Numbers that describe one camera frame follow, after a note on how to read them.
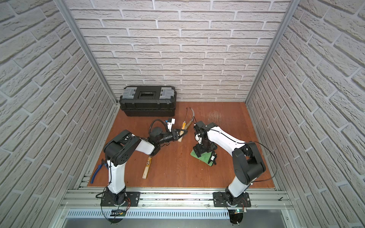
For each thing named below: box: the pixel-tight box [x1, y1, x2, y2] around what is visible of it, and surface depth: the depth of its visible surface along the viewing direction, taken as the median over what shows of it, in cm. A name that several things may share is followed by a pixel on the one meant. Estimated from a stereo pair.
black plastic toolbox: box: [118, 85, 177, 117], surface depth 102 cm
